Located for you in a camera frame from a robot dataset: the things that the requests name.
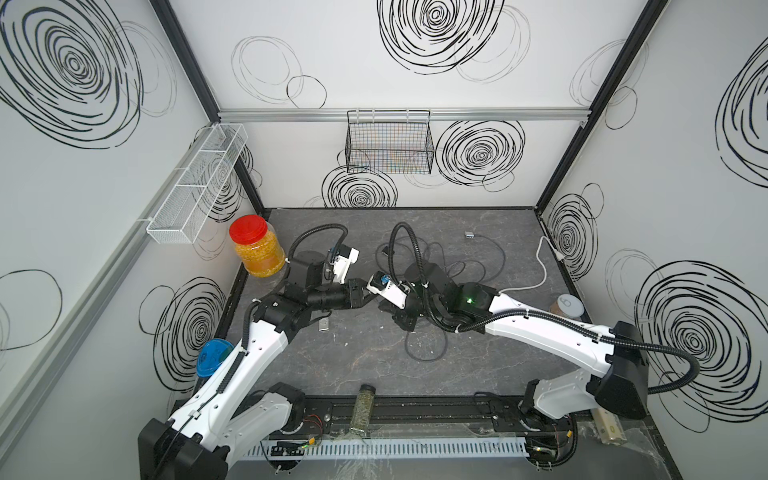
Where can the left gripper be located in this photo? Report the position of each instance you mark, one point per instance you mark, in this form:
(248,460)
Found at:
(354,297)

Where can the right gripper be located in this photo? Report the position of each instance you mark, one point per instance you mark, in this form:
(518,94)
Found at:
(402,321)

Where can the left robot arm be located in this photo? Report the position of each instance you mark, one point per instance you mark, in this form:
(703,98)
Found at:
(211,432)

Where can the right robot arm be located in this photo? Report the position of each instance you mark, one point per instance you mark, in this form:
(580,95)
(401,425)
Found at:
(615,369)

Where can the red lid corn jar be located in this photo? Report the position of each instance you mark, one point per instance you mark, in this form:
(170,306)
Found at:
(257,246)

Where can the glass spice bottle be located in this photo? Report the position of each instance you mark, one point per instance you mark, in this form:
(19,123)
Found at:
(362,411)

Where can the white lid jar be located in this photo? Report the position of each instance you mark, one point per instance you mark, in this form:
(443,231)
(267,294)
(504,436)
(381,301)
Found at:
(568,306)

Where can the blue lid jar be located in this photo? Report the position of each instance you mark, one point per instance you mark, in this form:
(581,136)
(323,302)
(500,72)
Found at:
(212,356)

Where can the beige small bottle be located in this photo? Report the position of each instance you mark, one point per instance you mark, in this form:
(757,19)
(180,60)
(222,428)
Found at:
(608,426)

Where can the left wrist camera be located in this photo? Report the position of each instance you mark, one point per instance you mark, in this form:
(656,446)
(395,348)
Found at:
(343,264)

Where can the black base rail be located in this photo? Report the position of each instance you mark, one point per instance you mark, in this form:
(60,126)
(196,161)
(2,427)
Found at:
(501,414)

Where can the black wire basket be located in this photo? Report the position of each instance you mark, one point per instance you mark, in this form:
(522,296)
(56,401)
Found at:
(390,147)

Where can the white slotted cable duct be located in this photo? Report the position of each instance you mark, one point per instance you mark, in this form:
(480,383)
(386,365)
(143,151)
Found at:
(394,449)

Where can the aluminium wall rail back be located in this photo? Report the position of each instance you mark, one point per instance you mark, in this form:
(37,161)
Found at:
(578,114)

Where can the aluminium wall rail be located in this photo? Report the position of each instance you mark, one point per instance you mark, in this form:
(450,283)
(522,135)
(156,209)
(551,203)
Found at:
(73,323)
(578,114)

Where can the white wire shelf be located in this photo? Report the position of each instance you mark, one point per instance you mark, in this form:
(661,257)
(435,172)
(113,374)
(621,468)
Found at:
(203,176)

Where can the aluminium wall rail left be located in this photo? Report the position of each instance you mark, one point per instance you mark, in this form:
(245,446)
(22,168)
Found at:
(73,323)

